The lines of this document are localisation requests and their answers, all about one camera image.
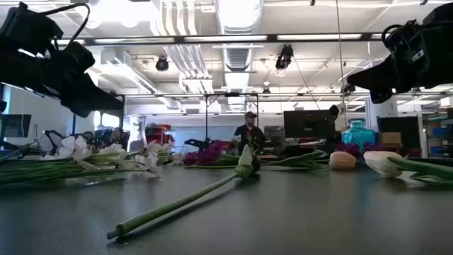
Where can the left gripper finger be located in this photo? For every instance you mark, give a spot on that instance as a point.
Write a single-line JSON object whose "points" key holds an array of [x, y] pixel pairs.
{"points": [[97, 93], [83, 110]]}

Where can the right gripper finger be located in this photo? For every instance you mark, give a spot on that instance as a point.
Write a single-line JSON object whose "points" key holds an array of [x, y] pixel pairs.
{"points": [[382, 93], [382, 72]]}

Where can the blue glass vase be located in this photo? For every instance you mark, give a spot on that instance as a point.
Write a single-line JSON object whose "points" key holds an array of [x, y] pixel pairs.
{"points": [[358, 136]]}

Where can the purple flower bunch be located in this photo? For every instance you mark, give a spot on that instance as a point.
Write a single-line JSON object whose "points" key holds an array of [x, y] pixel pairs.
{"points": [[350, 148], [205, 156]]}

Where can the long green leafy stem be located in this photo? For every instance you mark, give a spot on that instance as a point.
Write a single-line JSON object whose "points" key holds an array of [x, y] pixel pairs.
{"points": [[341, 160]]}

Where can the dark tulip with white petal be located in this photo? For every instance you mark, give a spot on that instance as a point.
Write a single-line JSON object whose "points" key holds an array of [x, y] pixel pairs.
{"points": [[244, 170]]}

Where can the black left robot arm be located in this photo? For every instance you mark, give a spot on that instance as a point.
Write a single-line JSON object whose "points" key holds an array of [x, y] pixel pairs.
{"points": [[21, 28]]}

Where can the background black robot arm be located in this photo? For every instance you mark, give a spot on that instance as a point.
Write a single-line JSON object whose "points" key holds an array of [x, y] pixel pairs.
{"points": [[201, 144]]}

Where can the white pillar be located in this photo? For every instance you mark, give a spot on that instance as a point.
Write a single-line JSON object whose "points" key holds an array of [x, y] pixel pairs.
{"points": [[384, 118]]}

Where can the person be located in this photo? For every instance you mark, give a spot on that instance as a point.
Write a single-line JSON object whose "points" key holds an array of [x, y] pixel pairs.
{"points": [[249, 136], [334, 110], [118, 136], [88, 136]]}

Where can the black cabinet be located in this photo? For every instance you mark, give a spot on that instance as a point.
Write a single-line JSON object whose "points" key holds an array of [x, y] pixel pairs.
{"points": [[407, 124]]}

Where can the cardboard box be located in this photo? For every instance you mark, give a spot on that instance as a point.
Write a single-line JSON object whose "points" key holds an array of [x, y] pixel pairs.
{"points": [[390, 138]]}

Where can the small dark monitor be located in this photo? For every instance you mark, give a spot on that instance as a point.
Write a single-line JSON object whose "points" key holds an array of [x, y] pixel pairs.
{"points": [[16, 125]]}

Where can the blue bin shelf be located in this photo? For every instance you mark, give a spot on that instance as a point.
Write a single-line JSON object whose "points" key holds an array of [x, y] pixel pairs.
{"points": [[440, 132]]}

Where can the red bin shelving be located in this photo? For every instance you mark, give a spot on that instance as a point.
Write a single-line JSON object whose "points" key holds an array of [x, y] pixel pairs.
{"points": [[159, 132]]}

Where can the black computer monitor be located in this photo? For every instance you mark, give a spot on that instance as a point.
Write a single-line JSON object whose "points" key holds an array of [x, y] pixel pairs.
{"points": [[306, 124]]}

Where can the black overhead light bar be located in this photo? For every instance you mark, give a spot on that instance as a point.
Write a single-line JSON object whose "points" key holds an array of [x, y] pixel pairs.
{"points": [[272, 37]]}

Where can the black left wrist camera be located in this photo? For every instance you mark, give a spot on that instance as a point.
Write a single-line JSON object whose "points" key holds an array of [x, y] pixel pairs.
{"points": [[72, 60]]}

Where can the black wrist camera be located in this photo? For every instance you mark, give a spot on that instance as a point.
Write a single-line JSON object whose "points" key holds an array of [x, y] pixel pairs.
{"points": [[72, 60], [407, 44]]}

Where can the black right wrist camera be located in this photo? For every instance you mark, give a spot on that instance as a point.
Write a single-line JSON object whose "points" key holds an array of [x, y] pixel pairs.
{"points": [[407, 44]]}

